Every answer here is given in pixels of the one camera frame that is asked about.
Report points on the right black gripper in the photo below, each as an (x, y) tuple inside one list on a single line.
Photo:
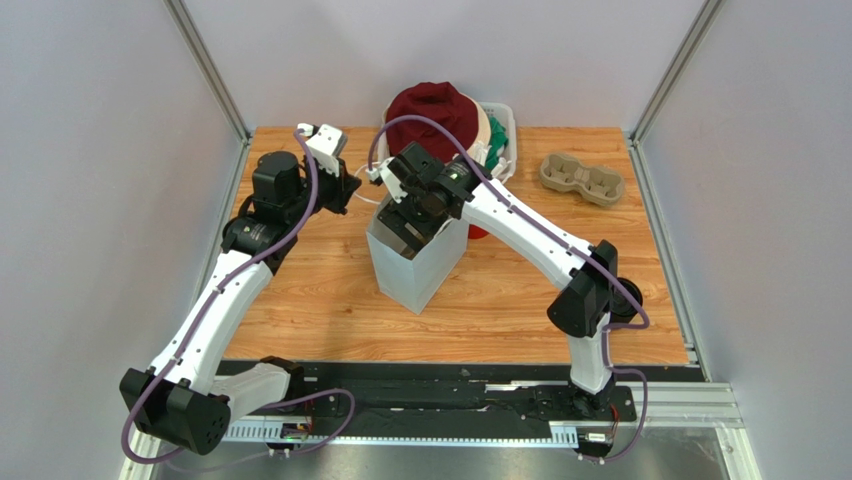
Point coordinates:
[(405, 222)]

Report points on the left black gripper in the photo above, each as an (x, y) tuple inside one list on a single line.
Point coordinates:
[(342, 188)]

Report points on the white paper bag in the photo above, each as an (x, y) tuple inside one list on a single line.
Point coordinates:
[(411, 278)]

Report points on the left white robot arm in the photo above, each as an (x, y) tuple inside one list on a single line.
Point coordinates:
[(177, 399)]

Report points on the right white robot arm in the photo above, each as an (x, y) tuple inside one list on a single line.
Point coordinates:
[(425, 193)]

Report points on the red cup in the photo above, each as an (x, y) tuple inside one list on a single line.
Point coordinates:
[(476, 233)]

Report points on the beige hat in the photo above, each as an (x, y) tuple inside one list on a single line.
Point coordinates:
[(480, 146)]

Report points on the green cloth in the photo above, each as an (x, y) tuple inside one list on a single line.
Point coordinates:
[(497, 142)]

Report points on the maroon bucket hat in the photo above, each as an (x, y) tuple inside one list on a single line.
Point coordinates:
[(442, 103)]

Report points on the white plastic basket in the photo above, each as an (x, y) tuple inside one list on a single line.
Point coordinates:
[(507, 162)]

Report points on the bottom pulp cup carrier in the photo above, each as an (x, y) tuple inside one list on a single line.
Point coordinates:
[(565, 173)]

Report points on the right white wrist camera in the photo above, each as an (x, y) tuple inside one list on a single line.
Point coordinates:
[(382, 176)]

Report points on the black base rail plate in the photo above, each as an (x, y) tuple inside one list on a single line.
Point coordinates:
[(448, 401)]

